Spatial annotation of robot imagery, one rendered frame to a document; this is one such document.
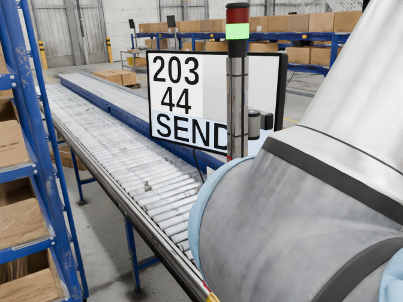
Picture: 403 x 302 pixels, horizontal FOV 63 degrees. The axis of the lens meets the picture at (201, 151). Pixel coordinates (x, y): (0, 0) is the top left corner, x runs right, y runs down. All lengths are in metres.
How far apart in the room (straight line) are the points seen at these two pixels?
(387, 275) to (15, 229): 0.85
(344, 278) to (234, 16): 0.61
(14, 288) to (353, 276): 0.89
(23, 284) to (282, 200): 0.84
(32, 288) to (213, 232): 0.77
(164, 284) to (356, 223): 2.17
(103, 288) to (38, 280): 1.47
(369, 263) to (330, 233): 0.03
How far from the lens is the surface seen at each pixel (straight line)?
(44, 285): 1.03
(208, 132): 1.00
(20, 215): 0.93
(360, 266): 0.24
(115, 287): 2.45
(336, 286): 0.23
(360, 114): 0.29
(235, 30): 0.75
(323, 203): 0.26
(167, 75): 1.08
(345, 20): 6.84
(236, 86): 0.76
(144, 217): 1.70
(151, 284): 2.41
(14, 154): 0.86
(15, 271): 1.19
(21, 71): 0.79
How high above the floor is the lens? 1.62
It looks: 21 degrees down
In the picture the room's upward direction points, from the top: 2 degrees counter-clockwise
